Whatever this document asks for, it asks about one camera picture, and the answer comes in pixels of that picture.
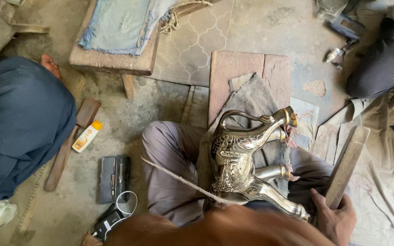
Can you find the person's right hand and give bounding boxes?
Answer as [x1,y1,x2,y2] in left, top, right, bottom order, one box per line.
[311,189,357,246]

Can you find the person's left hand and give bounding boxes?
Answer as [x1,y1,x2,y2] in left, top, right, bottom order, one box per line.
[81,231,104,246]

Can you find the wooden beating stick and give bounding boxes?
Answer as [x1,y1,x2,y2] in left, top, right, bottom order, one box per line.
[324,126,371,210]

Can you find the black power bank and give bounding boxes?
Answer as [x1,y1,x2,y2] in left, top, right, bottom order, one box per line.
[94,209,124,242]

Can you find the beige ground sheet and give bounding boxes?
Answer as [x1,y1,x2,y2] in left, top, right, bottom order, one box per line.
[320,87,394,246]

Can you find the black tool case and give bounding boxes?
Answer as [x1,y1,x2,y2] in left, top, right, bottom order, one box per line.
[99,155,131,205]

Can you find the pink cloth scrap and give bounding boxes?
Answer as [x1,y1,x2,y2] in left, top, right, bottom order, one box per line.
[283,163,301,182]
[280,124,299,149]

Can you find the worn wooden board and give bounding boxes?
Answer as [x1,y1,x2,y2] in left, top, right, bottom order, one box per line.
[311,123,342,165]

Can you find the long wooden paddle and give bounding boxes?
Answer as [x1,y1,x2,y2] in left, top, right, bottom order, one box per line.
[44,98,101,192]

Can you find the white bottle with yellow cap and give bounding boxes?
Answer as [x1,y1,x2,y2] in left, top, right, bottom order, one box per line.
[71,120,104,154]

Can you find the person's grey trousered legs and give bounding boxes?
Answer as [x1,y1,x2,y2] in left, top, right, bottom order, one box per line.
[141,121,334,227]

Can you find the stained paper sheet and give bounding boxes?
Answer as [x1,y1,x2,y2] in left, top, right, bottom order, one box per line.
[289,97,321,151]

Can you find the engraved brass camel figurine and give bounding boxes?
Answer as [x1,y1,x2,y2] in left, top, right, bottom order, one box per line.
[208,106,310,223]

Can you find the grey dusty cloth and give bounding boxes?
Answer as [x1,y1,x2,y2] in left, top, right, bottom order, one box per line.
[197,72,291,199]

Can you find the small white-tipped metal tool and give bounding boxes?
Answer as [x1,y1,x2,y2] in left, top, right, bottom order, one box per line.
[324,39,360,71]

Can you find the reddish wooden work bench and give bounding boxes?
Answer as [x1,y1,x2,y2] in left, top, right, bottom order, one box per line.
[208,51,292,130]

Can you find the low wooden stool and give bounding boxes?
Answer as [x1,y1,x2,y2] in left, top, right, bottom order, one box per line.
[69,0,197,100]

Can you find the dark blue box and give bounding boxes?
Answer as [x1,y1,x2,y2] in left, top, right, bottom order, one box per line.
[328,13,366,41]

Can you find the blue denim cloth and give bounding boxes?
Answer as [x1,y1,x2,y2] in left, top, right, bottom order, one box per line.
[78,0,181,56]

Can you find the patterned grey floor mat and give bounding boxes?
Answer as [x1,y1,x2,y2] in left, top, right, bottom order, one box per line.
[148,0,234,88]

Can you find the pale wooden stick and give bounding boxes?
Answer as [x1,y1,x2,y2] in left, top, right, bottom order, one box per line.
[10,23,51,34]

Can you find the white cable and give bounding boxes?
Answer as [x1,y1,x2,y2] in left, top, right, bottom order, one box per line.
[92,190,139,240]

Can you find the thin twisted rope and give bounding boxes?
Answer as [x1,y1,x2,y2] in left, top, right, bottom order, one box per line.
[140,155,249,206]

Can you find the frayed knotted rope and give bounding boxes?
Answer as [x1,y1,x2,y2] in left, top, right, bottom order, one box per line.
[160,0,215,35]

